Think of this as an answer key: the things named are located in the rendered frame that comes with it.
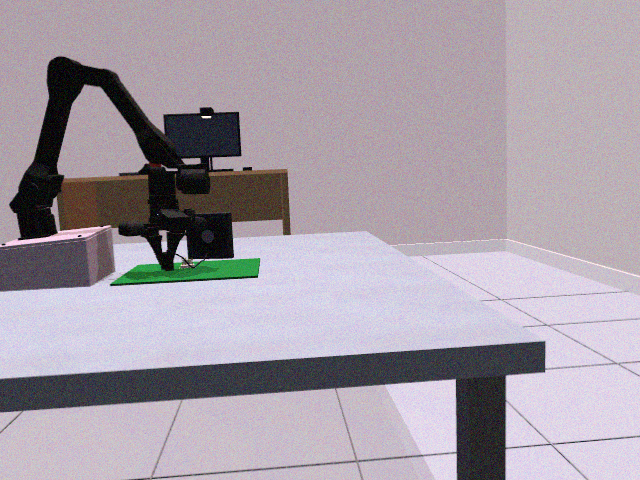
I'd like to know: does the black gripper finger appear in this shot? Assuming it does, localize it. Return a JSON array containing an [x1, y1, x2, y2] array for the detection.
[[166, 232, 188, 253], [141, 234, 163, 265]]

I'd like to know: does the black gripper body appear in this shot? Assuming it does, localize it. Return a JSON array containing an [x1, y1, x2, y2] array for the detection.
[[118, 194, 208, 237]]

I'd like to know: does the green circuit board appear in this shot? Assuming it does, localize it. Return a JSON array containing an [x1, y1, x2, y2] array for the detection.
[[109, 257, 260, 286]]

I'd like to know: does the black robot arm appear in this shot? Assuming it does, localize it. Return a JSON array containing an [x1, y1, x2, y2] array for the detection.
[[9, 56, 210, 240]]

